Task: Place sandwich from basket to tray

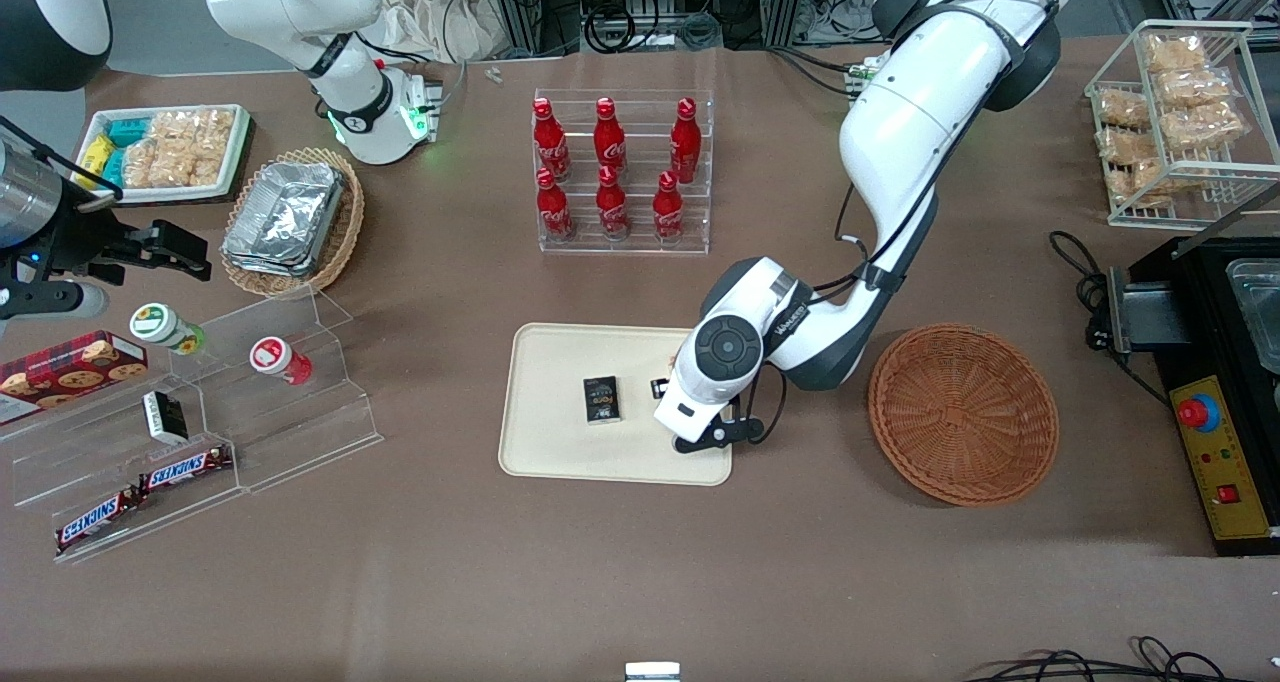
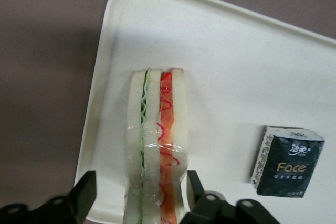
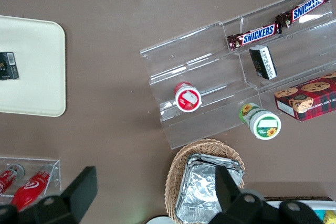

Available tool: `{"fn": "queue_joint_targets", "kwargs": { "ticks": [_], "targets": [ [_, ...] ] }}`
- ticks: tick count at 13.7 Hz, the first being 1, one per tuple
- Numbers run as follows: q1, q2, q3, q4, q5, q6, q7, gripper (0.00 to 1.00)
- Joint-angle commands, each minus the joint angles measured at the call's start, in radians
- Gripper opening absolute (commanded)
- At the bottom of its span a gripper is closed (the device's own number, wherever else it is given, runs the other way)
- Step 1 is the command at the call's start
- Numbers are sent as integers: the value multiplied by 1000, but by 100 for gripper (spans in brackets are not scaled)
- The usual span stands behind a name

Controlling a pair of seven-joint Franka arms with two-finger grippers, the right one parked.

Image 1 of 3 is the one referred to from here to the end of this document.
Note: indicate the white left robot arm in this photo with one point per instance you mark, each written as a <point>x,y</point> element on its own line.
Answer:
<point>920,112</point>

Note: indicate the aluminium profile frame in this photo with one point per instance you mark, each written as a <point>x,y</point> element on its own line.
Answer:
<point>785,2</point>
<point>520,7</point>

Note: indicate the green capped drink bottle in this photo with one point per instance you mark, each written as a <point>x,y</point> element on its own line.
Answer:
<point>160,326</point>

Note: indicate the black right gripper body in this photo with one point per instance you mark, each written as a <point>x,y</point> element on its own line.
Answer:
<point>84,243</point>

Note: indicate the clear acrylic stepped stand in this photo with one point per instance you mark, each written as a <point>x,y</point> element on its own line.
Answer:
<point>300,432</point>

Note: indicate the clear plastic container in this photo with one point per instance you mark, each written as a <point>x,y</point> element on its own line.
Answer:
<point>1262,302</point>

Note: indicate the small clear plastic clip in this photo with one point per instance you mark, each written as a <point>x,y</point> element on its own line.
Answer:
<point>493,74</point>

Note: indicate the red white yoghurt bottle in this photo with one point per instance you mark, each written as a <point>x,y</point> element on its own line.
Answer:
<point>275,358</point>

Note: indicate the small black white box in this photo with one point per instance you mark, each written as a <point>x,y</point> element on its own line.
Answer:
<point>165,417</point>

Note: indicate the round brown wicker basket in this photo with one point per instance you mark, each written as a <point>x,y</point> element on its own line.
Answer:
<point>960,422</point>

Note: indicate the beige plastic tray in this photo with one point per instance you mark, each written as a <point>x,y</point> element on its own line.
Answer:
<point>550,442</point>

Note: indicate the red plaid cookie box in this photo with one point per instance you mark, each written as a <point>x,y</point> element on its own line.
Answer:
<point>70,372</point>

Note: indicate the Snickers chocolate bar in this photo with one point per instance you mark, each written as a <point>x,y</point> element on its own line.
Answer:
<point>185,469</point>
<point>95,522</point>

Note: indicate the black left wrist camera bracket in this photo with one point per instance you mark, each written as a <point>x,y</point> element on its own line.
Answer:
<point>735,432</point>

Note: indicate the yellow snack pack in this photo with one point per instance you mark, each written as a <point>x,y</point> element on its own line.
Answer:
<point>93,157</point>

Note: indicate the oval tan wicker basket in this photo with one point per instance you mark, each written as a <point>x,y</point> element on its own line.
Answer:
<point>345,232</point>

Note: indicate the white rectangular snack tray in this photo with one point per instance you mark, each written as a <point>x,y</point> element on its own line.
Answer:
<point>160,194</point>

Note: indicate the black appliance with yellow panel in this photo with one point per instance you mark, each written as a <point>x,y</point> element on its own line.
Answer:
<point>1235,502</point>

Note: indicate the clear rice cracker bag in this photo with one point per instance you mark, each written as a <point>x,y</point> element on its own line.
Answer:
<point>175,167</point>
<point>140,164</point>
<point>215,132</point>
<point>175,127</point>

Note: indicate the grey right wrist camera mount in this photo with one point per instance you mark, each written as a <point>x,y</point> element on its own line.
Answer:
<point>55,300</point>

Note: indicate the teal snack pack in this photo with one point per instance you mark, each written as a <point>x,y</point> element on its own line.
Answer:
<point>128,130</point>
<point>113,167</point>

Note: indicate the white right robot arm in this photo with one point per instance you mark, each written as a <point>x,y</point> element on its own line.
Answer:
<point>345,82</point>

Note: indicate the red cola bottle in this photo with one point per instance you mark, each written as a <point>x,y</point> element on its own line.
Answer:
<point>612,210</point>
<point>554,212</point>
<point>668,214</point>
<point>686,144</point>
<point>609,140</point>
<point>551,142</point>

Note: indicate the clear fried snack bag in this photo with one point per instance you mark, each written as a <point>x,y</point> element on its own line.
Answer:
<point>1175,54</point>
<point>1122,110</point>
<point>1192,87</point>
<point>1145,182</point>
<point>1128,149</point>
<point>1205,124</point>

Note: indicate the beige cloth bag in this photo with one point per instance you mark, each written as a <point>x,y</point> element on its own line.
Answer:
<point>430,12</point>

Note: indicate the clear acrylic bottle rack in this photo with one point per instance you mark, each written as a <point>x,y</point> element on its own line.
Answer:
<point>640,247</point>

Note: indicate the aluminium foil container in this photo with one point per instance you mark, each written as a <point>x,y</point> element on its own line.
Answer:
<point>265,267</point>
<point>285,212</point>

